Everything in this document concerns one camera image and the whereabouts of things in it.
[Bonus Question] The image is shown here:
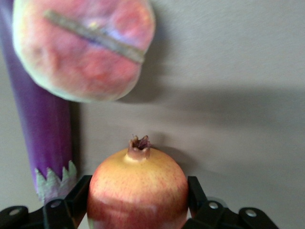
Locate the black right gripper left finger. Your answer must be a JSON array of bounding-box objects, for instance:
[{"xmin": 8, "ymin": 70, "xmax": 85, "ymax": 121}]
[{"xmin": 42, "ymin": 175, "xmax": 92, "ymax": 229}]

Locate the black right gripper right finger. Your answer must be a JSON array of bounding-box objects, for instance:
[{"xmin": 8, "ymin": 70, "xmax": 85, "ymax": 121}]
[{"xmin": 183, "ymin": 176, "xmax": 226, "ymax": 229}]

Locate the red yellow pomegranate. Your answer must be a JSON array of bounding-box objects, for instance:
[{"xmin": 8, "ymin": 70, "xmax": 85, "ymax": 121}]
[{"xmin": 86, "ymin": 135, "xmax": 191, "ymax": 229}]

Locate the long purple eggplant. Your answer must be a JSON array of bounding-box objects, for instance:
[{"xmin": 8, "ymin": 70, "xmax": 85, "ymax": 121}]
[{"xmin": 0, "ymin": 0, "xmax": 79, "ymax": 206}]

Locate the pink yellow peach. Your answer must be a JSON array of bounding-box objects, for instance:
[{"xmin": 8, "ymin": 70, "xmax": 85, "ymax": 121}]
[{"xmin": 11, "ymin": 0, "xmax": 157, "ymax": 104}]

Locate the brown table cover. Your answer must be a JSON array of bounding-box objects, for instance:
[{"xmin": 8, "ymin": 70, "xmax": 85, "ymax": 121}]
[{"xmin": 0, "ymin": 0, "xmax": 305, "ymax": 229}]

